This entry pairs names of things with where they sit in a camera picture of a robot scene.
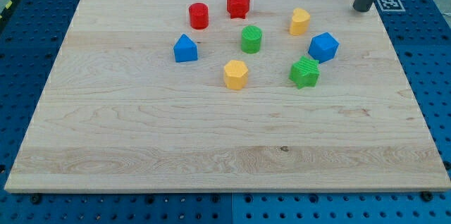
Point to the blue triangle block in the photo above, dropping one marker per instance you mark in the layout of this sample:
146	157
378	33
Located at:
185	50

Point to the blue cube block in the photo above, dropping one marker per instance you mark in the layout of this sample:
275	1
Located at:
323	47

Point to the green cylinder block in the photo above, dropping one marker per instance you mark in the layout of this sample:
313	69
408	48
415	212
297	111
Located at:
251	39

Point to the light wooden board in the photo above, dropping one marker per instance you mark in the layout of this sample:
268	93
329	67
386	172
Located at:
119	115

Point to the yellow heart block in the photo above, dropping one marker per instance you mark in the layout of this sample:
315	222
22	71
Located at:
299	22

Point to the yellow hexagon block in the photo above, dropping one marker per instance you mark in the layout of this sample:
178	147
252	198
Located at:
235	74

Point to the red star block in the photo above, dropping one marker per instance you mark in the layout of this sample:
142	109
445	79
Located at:
238	8

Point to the green star block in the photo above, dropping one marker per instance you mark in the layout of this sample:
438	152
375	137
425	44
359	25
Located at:
305	72

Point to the white fiducial marker tag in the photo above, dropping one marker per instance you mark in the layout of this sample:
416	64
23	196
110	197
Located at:
390	5

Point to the red cylinder block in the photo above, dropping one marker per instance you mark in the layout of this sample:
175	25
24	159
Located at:
199	16

